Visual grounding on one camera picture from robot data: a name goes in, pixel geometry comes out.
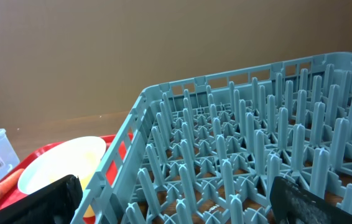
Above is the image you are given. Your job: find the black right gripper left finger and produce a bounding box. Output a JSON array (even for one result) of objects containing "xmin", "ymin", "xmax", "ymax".
[{"xmin": 0, "ymin": 174, "xmax": 83, "ymax": 224}]

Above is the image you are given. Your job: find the large light blue plate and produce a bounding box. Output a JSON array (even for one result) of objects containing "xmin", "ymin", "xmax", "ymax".
[{"xmin": 17, "ymin": 136, "xmax": 106, "ymax": 195}]

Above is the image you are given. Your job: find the red plastic tray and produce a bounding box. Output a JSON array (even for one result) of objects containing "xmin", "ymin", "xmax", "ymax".
[{"xmin": 0, "ymin": 142, "xmax": 118, "ymax": 210}]

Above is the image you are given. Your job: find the grey plastic dishwasher rack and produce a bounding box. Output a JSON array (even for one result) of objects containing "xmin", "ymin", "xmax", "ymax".
[{"xmin": 72, "ymin": 52, "xmax": 352, "ymax": 223}]

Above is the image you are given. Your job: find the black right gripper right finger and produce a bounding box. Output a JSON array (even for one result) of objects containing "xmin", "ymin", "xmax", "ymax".
[{"xmin": 270, "ymin": 176, "xmax": 352, "ymax": 224}]

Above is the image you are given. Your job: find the yellow plastic cup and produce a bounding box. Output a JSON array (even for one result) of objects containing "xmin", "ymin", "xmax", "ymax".
[{"xmin": 78, "ymin": 155, "xmax": 101, "ymax": 218}]

